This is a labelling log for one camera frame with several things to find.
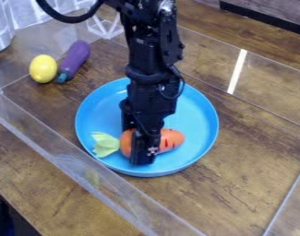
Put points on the purple toy eggplant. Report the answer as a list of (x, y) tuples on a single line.
[(75, 58)]

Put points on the dark wooden board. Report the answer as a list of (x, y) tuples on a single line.
[(273, 21)]

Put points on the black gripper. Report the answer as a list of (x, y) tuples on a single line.
[(150, 102)]

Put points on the clear acrylic barrier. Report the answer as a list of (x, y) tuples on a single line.
[(86, 201)]

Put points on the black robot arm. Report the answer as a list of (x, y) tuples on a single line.
[(148, 21)]

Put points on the clear acrylic stand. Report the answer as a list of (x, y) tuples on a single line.
[(106, 29)]

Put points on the blue round tray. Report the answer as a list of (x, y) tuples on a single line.
[(194, 119)]

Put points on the orange toy carrot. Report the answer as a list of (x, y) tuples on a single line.
[(107, 144)]

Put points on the grey white curtain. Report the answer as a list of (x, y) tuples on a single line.
[(23, 13)]

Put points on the yellow toy lemon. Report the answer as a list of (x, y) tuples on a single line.
[(41, 68)]

